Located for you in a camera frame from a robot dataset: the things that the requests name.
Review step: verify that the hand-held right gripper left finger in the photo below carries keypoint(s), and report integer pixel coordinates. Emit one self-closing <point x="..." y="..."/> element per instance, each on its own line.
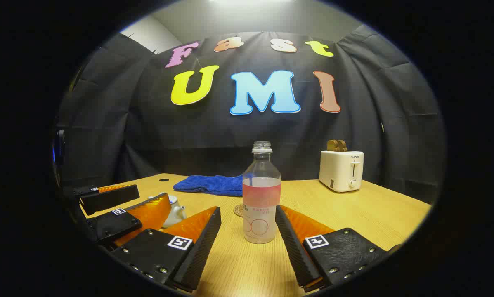
<point x="197" y="255"/>

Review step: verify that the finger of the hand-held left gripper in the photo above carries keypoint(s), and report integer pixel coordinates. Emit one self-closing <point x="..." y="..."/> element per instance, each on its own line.
<point x="114" y="227"/>
<point x="110" y="199"/>

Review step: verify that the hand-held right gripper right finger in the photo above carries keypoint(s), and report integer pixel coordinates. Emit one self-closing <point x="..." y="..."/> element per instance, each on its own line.
<point x="294" y="251"/>

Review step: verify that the white ceramic teacup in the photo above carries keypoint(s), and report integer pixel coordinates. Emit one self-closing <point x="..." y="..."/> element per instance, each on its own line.
<point x="175" y="215"/>

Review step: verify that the white teacup lid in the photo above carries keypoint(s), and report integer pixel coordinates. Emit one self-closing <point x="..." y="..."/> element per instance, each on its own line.
<point x="172" y="201"/>

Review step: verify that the round wooden coaster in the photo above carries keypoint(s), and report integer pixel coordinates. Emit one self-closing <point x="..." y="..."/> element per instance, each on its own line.
<point x="238" y="210"/>

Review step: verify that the clear pink-label water bottle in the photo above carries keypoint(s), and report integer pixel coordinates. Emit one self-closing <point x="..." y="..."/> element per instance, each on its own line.
<point x="261" y="198"/>

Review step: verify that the blue folded towel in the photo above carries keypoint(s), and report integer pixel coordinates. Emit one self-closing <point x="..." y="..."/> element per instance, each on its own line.
<point x="209" y="185"/>

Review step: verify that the white toaster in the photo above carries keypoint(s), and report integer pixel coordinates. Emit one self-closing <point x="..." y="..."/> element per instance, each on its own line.
<point x="339" y="171"/>

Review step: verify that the brown bread slice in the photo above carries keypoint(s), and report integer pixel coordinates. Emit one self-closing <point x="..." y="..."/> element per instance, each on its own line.
<point x="336" y="145"/>

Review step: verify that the black backdrop cloth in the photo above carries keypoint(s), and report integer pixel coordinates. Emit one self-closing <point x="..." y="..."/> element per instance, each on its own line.
<point x="230" y="132"/>

